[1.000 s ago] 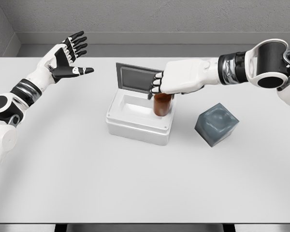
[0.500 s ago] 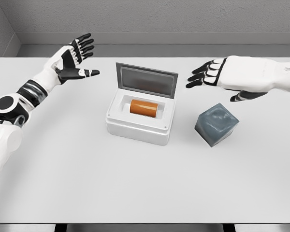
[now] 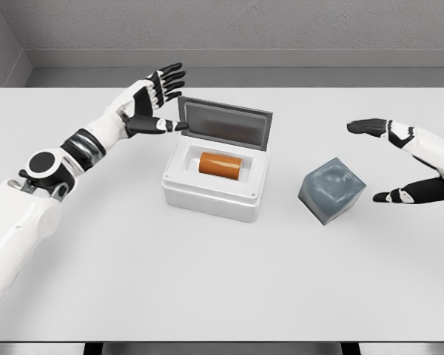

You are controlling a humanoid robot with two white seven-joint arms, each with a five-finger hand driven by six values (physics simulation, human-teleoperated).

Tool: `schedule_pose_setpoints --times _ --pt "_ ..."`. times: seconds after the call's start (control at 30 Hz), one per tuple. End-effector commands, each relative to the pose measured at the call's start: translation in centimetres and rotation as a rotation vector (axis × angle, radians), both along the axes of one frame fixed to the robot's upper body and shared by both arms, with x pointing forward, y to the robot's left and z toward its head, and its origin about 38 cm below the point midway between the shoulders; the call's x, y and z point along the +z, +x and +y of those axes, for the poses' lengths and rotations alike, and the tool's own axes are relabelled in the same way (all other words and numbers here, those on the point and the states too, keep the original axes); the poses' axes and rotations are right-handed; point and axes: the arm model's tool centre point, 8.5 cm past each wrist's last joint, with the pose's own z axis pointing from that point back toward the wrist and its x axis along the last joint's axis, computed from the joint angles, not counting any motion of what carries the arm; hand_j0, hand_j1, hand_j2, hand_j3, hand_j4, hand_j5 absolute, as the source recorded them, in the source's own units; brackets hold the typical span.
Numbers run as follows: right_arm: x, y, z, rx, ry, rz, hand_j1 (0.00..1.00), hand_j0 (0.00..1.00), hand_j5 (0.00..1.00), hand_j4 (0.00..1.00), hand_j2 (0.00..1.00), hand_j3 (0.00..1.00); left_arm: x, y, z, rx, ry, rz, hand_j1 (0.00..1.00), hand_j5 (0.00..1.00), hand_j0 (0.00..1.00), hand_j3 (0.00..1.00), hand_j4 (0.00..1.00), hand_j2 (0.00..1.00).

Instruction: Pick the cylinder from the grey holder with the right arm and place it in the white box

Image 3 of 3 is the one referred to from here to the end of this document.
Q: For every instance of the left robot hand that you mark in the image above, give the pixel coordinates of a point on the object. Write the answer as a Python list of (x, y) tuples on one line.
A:
[(142, 101)]

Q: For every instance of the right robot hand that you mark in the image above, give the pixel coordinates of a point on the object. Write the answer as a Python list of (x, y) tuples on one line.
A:
[(422, 148)]

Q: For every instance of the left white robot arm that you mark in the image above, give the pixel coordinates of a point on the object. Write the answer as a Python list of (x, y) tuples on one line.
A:
[(40, 192)]

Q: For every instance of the white box with hinged lid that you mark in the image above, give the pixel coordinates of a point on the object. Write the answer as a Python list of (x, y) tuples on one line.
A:
[(218, 159)]

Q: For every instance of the grey-blue cube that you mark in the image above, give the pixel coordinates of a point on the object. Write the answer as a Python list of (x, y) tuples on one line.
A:
[(331, 190)]

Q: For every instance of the orange cylinder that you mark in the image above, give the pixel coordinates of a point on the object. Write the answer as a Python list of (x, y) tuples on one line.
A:
[(220, 166)]

